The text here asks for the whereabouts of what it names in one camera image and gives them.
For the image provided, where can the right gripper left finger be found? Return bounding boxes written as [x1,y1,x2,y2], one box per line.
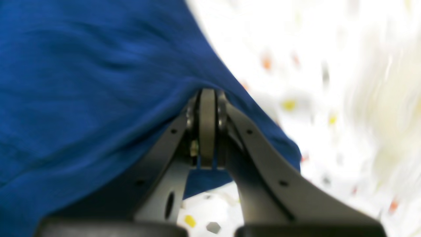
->
[35,90,207,237]

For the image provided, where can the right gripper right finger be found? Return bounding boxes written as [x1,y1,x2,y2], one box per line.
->
[208,90,385,237]

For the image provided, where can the terrazzo patterned tablecloth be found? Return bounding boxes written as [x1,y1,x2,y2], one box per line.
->
[187,0,420,237]

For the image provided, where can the dark blue t-shirt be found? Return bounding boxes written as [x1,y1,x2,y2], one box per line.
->
[0,0,301,237]

